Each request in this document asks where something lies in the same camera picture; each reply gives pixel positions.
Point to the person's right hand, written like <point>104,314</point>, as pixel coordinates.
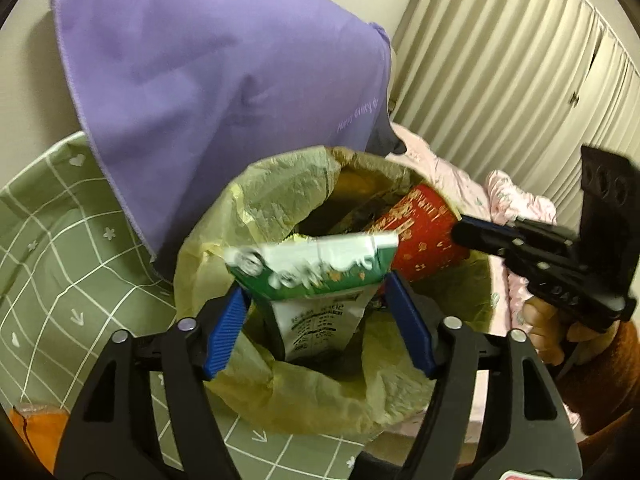
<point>545,330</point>

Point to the red printed paper cup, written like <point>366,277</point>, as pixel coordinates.
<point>425,240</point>

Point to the green checked tablecloth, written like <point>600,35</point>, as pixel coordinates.
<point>60,260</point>

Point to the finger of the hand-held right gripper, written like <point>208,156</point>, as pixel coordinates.
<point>485,237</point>

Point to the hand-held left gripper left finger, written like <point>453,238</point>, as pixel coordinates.
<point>225,335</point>

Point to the yellow bin liner bag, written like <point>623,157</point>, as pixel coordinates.
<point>300,400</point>

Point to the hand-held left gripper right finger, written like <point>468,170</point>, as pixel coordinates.
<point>410,325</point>

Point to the pink floral blanket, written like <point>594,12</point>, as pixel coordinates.
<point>500,195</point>

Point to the beige pleated curtain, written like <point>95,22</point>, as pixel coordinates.
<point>500,60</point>

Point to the green white carton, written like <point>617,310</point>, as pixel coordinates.
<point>320,270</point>

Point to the purple pillow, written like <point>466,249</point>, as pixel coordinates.
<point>225,85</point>

